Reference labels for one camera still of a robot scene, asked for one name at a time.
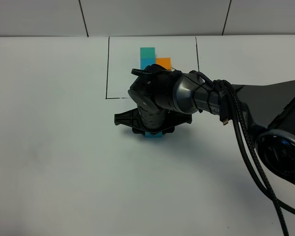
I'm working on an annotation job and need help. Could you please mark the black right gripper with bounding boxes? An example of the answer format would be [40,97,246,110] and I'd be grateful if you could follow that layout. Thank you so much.
[114,106,192,134]

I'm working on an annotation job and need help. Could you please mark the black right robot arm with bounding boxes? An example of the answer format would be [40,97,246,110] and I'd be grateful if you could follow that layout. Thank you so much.
[114,64,295,185]

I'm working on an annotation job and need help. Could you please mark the blue template block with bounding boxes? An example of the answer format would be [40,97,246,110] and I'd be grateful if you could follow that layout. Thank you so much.
[140,58,155,70]

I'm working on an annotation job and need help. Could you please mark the orange template block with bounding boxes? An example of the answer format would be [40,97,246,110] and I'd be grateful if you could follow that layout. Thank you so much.
[155,58,172,71]

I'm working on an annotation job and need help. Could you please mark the green template block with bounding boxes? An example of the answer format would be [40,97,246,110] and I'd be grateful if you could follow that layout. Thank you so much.
[140,47,155,59]

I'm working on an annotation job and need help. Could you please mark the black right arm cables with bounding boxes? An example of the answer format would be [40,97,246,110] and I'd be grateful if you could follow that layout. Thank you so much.
[171,66,295,236]

